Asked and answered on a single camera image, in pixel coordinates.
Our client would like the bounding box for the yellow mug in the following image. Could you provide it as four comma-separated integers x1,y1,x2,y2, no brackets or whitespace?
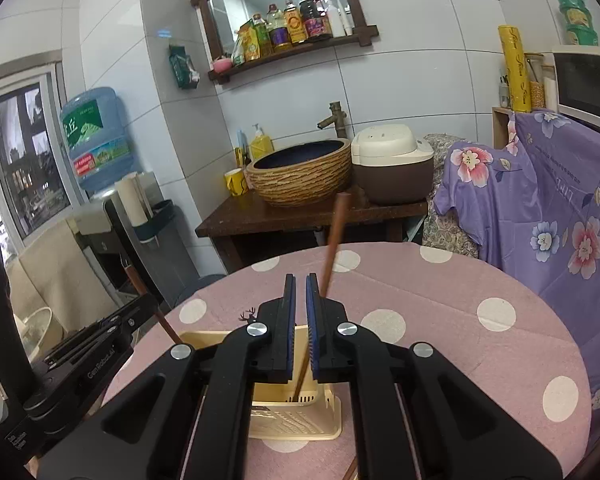
224,168,248,197

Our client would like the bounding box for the grey patterned cloth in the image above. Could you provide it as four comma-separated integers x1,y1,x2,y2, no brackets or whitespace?
407,134,481,260

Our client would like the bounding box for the teal wall holder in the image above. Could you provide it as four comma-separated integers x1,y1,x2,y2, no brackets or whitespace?
132,200,176,241

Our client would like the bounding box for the woven basin sink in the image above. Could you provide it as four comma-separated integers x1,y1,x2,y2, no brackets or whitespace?
245,139,353,207

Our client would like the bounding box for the white brown rice cooker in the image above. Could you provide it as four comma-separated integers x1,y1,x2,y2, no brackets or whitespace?
351,124,435,205

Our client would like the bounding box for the yellow wrap roll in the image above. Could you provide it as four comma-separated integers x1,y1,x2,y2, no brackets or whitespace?
497,25,532,113

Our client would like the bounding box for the purple label oil bottle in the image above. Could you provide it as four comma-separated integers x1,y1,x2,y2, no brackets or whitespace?
266,4,293,53

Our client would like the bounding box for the light wooden box shelf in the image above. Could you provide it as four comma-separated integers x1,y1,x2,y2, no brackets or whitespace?
491,105,518,148

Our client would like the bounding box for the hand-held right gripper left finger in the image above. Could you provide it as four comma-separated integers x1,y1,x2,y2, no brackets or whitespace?
37,274,297,480

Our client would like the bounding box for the yellow soap pump bottle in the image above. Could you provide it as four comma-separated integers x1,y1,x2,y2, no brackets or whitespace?
250,124,275,162

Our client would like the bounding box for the grey water dispenser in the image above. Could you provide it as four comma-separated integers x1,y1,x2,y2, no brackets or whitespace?
72,170,201,306

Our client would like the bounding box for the white microwave oven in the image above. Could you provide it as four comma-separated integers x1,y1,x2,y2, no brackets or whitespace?
551,45,600,136

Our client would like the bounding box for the beige cloth cover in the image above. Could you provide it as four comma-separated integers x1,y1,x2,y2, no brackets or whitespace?
0,220,126,341

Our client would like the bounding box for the cream paper roll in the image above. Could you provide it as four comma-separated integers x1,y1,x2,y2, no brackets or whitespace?
115,172,153,226

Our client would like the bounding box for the wooden framed wall shelf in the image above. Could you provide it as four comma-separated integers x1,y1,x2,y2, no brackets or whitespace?
190,0,379,84

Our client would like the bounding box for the yellow oil bottle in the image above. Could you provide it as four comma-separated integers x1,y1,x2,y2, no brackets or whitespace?
252,14,273,58

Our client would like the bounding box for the white plastic bottle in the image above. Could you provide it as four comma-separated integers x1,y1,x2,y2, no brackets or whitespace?
326,2,348,38

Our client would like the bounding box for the glass jar with utensils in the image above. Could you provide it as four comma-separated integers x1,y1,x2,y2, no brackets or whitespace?
524,52,546,111

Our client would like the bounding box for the dark wooden counter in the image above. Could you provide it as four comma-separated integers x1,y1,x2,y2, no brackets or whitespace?
196,192,428,271

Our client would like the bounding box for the window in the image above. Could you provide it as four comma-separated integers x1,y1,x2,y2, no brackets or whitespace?
0,72,73,248

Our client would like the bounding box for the orange label oil bottle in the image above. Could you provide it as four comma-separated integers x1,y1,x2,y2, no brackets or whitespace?
282,0,308,45

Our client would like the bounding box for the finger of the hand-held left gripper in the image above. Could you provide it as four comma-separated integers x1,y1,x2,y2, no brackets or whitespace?
42,294,157,368

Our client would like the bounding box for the cream perforated utensil holder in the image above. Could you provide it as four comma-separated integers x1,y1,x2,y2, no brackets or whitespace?
177,325,342,441

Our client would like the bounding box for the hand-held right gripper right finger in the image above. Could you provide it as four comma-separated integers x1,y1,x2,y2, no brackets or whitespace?
306,274,563,480

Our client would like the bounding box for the yellow green seasoning packet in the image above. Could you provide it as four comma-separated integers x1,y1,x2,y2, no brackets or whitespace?
237,20,261,63

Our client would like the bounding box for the blue water bottle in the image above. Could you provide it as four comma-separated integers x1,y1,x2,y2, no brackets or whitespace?
60,86,133,191

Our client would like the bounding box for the dark soy sauce bottle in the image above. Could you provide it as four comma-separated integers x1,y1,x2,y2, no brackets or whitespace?
298,0,333,42

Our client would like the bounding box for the green wall packet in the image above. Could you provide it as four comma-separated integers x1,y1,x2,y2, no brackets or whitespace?
168,45,201,90

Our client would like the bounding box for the purple floral cloth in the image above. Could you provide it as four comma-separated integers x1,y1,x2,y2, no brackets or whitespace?
432,109,600,456

